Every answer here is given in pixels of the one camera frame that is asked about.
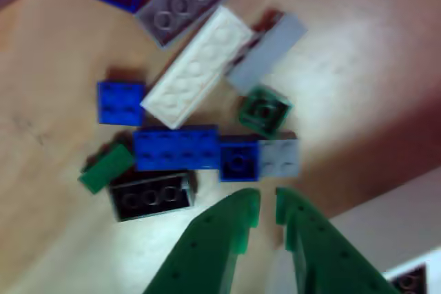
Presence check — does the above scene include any blue two-by-four lego brick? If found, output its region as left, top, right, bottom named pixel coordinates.
left=132, top=124, right=221, bottom=172

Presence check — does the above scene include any dark green lego brick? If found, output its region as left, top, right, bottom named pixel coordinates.
left=108, top=169, right=197, bottom=222

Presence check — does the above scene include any green square lego brick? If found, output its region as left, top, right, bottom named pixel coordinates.
left=238, top=84, right=294, bottom=139

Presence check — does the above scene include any grey two-by-three lego brick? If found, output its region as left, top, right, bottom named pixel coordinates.
left=134, top=0, right=231, bottom=49

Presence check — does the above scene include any light grey square lego plate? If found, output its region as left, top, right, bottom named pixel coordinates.
left=258, top=138, right=300, bottom=178

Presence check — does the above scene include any white plastic bin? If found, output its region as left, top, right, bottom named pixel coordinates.
left=329, top=166, right=441, bottom=294

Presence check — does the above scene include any green lego plate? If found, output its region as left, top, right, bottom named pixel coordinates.
left=77, top=140, right=136, bottom=195

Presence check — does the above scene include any white long lego brick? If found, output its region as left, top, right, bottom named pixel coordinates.
left=139, top=5, right=256, bottom=129

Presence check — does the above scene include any light grey narrow lego brick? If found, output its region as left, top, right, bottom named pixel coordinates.
left=225, top=11, right=309, bottom=97

